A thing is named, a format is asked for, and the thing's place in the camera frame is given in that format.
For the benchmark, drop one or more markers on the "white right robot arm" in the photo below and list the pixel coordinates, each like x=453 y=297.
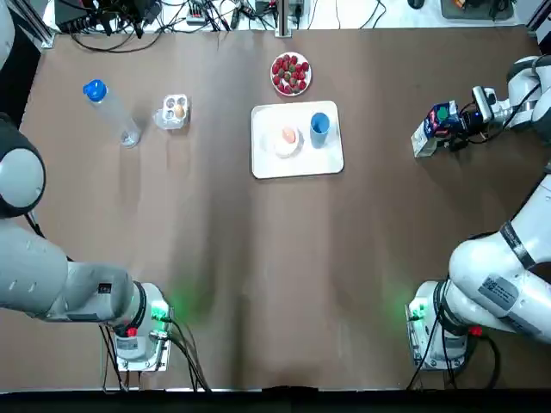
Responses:
x=495 y=275

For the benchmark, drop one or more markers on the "white egg box clear lid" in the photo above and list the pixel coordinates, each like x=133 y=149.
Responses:
x=165 y=118

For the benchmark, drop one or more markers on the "aluminium camera post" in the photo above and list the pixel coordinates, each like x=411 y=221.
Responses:
x=286 y=19

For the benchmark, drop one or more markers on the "white round plate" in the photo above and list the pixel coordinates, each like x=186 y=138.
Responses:
x=274 y=86

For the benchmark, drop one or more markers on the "dark grey tray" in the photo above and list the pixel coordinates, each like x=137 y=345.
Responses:
x=478 y=13

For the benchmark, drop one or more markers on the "aluminium corner post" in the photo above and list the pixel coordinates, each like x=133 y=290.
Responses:
x=540 y=21
x=43 y=30

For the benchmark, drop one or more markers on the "dark blue milk carton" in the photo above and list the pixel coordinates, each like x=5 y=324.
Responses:
x=430 y=133

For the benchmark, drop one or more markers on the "black computer mouse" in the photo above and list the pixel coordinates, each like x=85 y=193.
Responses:
x=416 y=3

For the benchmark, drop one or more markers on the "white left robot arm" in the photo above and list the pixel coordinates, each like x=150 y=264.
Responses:
x=43 y=275

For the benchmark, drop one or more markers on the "usb hub with plugs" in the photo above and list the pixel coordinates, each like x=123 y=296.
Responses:
x=196 y=15

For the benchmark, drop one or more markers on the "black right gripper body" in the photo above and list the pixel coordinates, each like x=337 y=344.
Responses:
x=469 y=122

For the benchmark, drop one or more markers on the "brown egg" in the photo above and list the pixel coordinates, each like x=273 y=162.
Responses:
x=180 y=111
x=289 y=134

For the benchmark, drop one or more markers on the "cream rectangular tray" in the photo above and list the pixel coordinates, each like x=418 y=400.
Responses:
x=267 y=163

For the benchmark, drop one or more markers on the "pink bowl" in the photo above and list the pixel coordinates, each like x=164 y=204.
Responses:
x=284 y=148

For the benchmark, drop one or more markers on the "clear bottle blue cap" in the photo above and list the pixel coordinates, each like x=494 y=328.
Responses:
x=114 y=112

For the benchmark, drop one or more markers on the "blue cup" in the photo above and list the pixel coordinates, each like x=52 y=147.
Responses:
x=320 y=133

